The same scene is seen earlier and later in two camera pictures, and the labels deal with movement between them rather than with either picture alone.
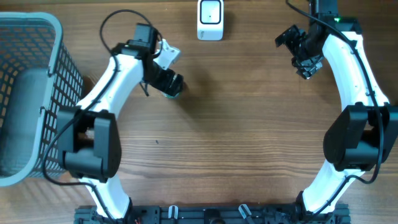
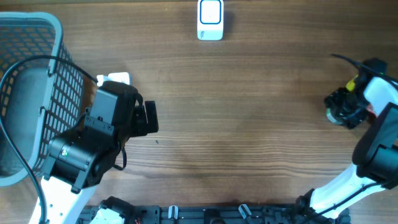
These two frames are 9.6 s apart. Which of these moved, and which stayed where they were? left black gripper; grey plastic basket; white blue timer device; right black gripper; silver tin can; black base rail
Moved: right black gripper; silver tin can; left black gripper
Stayed: grey plastic basket; white blue timer device; black base rail
